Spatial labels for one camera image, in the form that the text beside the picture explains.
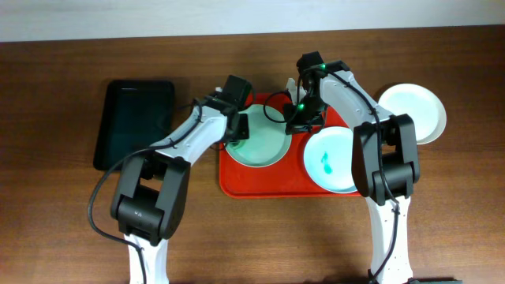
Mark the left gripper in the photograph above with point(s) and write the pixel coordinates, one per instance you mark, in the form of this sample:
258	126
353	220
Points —
242	127

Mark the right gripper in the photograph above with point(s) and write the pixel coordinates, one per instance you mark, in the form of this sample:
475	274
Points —
301	127

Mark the green yellow sponge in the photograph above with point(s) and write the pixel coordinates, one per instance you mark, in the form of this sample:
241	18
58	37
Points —
238	145

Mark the mint green plate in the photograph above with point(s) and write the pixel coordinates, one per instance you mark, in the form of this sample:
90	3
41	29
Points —
267	142

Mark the white plate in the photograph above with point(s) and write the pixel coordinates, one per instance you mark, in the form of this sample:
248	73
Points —
422	105

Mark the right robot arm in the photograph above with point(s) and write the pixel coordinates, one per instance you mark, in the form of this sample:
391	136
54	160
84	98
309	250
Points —
384	163

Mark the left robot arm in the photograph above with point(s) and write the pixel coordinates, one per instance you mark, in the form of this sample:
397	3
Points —
150	198

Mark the red plastic tray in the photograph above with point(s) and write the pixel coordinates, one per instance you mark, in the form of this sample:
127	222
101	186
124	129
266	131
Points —
285	178

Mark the light blue plate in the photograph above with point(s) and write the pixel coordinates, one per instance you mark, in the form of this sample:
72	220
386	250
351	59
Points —
327	158

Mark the black rectangular basin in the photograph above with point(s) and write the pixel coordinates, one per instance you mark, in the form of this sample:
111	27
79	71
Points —
136	114

